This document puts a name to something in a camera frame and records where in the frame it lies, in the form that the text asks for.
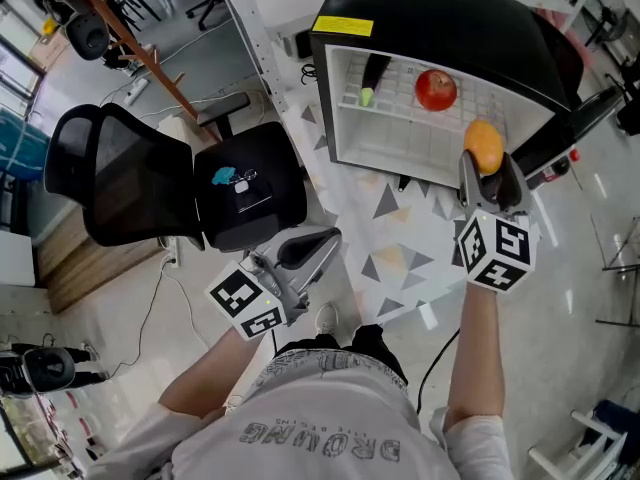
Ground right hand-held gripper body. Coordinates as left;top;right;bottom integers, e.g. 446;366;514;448
457;172;537;294

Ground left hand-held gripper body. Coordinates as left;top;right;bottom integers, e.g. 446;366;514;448
204;250;310;340

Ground orange fruit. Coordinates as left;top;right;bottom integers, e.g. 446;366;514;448
463;120;504;176

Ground red apple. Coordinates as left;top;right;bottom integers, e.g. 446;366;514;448
414;69;459;113

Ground dark eggplant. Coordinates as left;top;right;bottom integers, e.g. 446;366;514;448
358;52;391;108

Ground black mini fridge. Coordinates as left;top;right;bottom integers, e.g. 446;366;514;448
308;0;621;192

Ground person's left forearm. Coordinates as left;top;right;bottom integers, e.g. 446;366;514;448
157;325;261;419

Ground person's right forearm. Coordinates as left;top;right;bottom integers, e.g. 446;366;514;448
444;277;504;427

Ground dark cola bottle red cap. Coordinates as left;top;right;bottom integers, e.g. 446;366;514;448
542;148;582;184

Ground person's white shoe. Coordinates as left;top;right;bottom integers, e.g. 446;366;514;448
315;303;341;337

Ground black flat tablet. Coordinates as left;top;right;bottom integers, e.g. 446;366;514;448
234;187;275;215

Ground white triangle-patterned table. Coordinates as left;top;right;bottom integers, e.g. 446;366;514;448
272;100;559;329

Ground person's black trousers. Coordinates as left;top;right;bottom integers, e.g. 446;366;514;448
274;323;409;384

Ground person's white printed shirt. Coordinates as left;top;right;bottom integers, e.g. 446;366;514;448
84;347;516;480

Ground wooden platform step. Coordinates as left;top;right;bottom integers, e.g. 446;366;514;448
34;207;171;314

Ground black mesh office chair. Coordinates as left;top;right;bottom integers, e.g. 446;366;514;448
43;102;309;254

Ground pink chair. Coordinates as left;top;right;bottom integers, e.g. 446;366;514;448
534;5;596;64

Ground large black floor fan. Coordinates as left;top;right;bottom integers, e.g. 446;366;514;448
579;0;629;49

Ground white microwave oven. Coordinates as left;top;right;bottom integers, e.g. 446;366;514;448
282;27;314;62

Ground white chair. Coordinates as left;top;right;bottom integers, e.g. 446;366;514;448
527;400;640;480

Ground dark blue cloth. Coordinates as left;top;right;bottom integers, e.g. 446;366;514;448
582;400;640;464

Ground white metal shelf rack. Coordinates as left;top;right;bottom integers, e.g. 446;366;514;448
209;0;301;114

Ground white cabinet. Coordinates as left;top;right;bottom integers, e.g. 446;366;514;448
0;230;36;287

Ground orange wooden coat rack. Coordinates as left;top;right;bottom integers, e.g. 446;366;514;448
52;0;221;142

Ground blue plastic container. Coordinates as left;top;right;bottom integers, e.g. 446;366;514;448
0;110;49;172

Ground brown cardboard box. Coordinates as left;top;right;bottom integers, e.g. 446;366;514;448
29;32;69;69

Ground black-framed glass door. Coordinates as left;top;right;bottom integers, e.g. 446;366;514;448
0;35;46;114

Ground white floor cable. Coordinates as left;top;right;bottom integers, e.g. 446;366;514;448
159;260;211;352

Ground black floor cable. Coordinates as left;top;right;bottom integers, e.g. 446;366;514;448
107;262;166;379

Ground white wire fridge shelf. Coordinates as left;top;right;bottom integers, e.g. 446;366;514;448
339;52;509;134

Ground black metal frame stand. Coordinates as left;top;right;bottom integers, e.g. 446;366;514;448
594;212;640;327

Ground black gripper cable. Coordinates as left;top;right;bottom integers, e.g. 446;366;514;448
415;327;461;414

